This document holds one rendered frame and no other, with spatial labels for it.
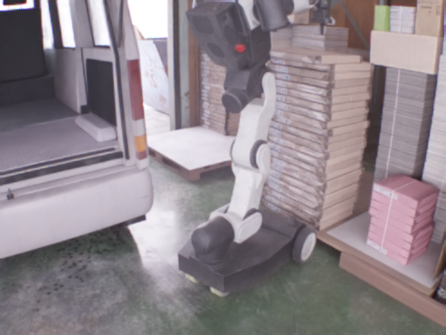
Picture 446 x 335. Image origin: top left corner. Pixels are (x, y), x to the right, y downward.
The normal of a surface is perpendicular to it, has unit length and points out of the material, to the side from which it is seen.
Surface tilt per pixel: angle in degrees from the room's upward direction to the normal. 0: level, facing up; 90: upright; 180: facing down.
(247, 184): 72
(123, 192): 86
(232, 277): 90
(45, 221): 88
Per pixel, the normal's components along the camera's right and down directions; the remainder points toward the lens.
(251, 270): 0.51, 0.31
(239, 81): -0.60, -0.06
